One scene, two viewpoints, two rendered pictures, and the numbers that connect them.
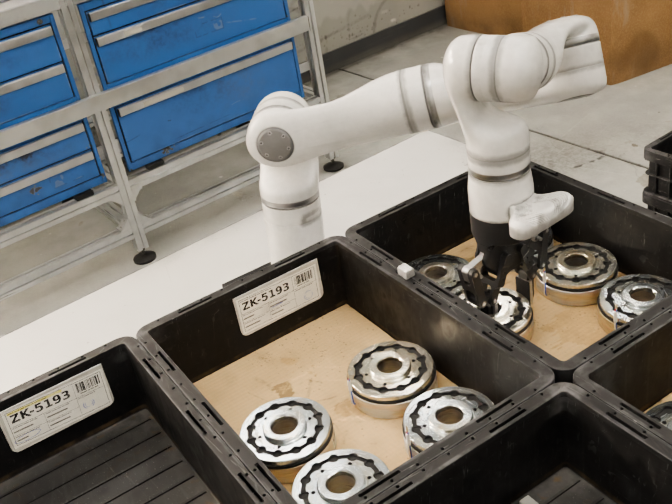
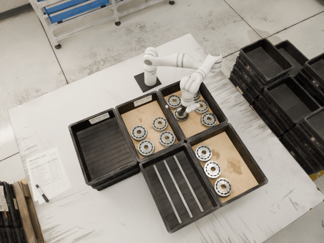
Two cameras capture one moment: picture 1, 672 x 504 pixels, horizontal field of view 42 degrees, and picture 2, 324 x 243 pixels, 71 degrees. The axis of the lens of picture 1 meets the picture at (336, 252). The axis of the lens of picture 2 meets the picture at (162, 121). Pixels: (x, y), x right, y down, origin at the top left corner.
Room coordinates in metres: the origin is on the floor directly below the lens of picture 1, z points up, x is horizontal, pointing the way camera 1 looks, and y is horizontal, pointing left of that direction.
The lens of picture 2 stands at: (0.17, -0.10, 2.18)
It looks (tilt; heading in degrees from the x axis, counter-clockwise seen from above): 64 degrees down; 5
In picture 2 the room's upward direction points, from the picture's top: 2 degrees counter-clockwise
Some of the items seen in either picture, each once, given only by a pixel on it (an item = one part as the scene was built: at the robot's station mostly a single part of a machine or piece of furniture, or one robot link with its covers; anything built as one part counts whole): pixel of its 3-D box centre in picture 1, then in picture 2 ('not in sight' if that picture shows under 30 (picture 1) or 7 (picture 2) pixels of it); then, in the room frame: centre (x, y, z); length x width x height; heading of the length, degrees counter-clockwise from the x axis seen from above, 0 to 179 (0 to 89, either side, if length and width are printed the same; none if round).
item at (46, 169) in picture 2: not in sight; (46, 173); (0.47, 0.68, 0.70); 0.33 x 0.23 x 0.01; 32
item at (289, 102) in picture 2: not in sight; (283, 107); (1.27, -1.15, 0.31); 0.40 x 0.30 x 0.34; 32
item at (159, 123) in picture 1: (203, 55); not in sight; (2.86, 0.32, 0.60); 0.72 x 0.03 x 0.56; 122
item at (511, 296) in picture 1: (489, 311); (181, 114); (0.87, -0.17, 0.86); 0.10 x 0.10 x 0.01
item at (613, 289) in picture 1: (642, 299); (209, 119); (0.84, -0.35, 0.86); 0.10 x 0.10 x 0.01
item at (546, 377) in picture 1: (328, 360); (148, 124); (0.75, 0.03, 0.92); 0.40 x 0.30 x 0.02; 28
